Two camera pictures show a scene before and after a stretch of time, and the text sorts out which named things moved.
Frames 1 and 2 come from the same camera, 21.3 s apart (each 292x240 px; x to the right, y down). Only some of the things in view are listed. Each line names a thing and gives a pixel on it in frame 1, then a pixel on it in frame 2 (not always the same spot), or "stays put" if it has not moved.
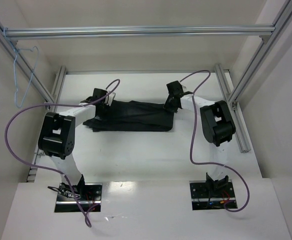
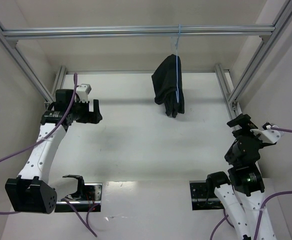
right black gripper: [171, 101] → [240, 122]
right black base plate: [213, 194] stays put
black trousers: [131, 116] → [164, 80]
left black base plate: [89, 194] stays put
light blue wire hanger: [15, 72] → [177, 90]
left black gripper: [102, 107] → [91, 114]
